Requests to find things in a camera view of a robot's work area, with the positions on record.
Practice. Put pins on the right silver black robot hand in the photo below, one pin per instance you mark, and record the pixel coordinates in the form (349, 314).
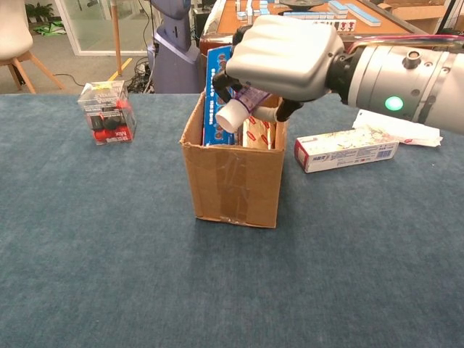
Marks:
(286, 54)

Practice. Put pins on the purple and white tube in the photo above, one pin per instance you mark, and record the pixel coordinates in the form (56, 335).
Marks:
(232, 116)

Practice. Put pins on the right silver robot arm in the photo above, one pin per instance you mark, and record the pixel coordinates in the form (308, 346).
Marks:
(398, 79)

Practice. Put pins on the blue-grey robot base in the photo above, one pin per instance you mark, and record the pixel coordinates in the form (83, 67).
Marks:
(174, 47)

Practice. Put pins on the blue cookie box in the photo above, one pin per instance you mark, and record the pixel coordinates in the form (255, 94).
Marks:
(214, 119)

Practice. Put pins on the white floral toothpaste box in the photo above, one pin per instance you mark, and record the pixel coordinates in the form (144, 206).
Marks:
(344, 150)

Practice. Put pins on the brown cardboard box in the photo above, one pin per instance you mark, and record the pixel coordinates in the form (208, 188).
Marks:
(235, 181)

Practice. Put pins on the clear cube with red items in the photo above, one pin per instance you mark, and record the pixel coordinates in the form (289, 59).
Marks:
(108, 116)

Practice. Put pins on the mahjong tile row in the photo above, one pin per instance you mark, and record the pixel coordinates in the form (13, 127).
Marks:
(353, 11)
(315, 16)
(250, 9)

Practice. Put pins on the brown mahjong table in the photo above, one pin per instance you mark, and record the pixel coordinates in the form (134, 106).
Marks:
(232, 25)

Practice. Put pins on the brown red-print snack pack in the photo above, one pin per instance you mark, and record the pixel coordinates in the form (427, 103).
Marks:
(259, 136)

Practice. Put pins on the white tissue pack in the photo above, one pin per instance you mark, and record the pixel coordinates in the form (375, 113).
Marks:
(409, 132)

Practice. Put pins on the wooden pole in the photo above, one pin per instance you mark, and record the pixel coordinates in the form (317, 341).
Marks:
(116, 36)

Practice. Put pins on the white framed glass door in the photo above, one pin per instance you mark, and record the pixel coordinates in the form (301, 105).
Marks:
(90, 27)

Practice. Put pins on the green potted plant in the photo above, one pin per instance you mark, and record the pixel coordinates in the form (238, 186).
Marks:
(40, 12)

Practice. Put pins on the white chair wooden legs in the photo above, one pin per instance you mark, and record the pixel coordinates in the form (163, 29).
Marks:
(16, 36)

